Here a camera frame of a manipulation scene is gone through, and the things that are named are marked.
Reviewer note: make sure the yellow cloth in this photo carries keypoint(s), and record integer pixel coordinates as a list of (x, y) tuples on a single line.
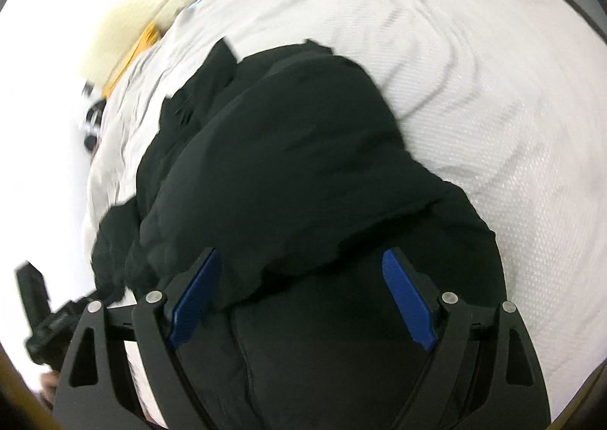
[(137, 43)]

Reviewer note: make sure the white bed sheet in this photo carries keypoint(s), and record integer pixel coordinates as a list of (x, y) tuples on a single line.
[(474, 93)]

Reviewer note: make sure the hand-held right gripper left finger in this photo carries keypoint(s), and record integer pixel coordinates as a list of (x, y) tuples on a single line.
[(195, 299)]

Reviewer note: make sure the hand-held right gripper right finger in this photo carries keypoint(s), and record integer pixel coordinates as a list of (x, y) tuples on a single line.
[(410, 302)]

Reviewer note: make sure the person's left hand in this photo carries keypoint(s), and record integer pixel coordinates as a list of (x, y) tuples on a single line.
[(49, 389)]

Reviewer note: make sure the black padded jacket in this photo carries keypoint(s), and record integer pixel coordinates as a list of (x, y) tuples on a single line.
[(303, 183)]

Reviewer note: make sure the dark blurred object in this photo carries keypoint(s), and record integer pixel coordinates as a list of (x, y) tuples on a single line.
[(92, 124)]

